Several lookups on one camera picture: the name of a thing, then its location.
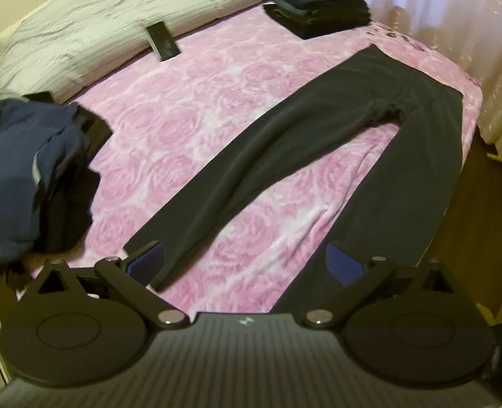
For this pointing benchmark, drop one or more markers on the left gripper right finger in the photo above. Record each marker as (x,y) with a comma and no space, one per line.
(358,281)

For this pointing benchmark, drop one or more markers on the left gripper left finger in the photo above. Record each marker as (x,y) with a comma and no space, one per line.
(129,279)

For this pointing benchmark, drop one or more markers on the black fleece pants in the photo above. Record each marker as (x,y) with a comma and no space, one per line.
(394,211)

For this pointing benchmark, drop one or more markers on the pile of dark clothes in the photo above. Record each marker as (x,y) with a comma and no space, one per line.
(46,184)

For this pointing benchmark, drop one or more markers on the stack of folded dark clothes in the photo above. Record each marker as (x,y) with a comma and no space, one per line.
(309,19)

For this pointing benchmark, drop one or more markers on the pink rose blanket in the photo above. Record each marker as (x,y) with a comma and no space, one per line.
(170,120)

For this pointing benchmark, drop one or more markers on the grey striped duvet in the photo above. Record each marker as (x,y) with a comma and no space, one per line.
(68,45)

